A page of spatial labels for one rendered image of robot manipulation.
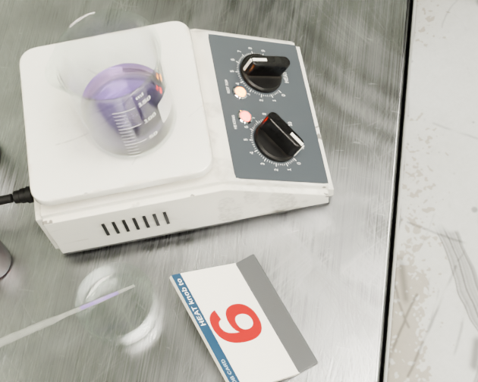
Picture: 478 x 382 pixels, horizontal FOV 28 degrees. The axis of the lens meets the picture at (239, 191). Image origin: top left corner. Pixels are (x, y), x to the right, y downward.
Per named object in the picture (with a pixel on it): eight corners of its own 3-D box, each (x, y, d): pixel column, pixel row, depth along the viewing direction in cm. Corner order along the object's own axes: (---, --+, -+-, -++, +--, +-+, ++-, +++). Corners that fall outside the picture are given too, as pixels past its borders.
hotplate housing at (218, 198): (298, 57, 74) (296, -5, 67) (334, 209, 68) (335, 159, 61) (17, 112, 74) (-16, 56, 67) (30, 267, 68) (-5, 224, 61)
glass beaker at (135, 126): (158, 67, 65) (136, -9, 57) (196, 141, 62) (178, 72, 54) (63, 109, 64) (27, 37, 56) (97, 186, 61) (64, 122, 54)
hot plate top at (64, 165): (189, 23, 66) (187, 16, 66) (217, 175, 61) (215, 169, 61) (20, 56, 66) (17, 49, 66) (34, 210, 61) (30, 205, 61)
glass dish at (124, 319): (154, 350, 65) (149, 341, 63) (75, 345, 66) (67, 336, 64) (164, 274, 67) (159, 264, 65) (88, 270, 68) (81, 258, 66)
